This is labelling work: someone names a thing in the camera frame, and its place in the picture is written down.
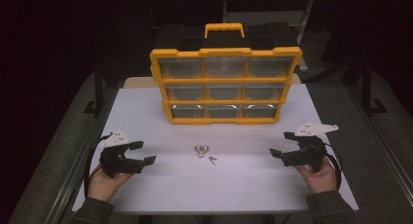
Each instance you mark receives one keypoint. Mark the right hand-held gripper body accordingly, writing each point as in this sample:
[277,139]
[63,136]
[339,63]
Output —
[311,152]

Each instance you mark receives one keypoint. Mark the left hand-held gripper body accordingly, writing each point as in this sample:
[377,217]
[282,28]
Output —
[113,159]

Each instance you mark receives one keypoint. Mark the aluminium profile rail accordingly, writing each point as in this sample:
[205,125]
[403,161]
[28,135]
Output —
[76,172]
[386,146]

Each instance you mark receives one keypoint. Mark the small silver screw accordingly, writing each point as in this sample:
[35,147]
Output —
[214,162]
[211,158]

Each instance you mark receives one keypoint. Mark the set of clear plastic drawers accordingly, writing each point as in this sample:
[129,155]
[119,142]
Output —
[181,92]

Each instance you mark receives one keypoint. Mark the black metal stand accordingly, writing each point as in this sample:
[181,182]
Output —
[367,87]
[98,87]

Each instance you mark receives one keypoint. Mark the person's right hand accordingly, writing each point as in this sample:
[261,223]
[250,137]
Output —
[321,181]

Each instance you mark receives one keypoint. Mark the yellow black drawer organizer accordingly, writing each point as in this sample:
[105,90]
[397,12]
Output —
[224,79]

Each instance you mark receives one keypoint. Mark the person's left hand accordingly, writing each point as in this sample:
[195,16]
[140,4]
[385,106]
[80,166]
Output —
[100,185]

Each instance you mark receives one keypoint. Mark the silver hex nut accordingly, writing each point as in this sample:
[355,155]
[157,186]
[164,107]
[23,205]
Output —
[205,149]
[198,149]
[201,154]

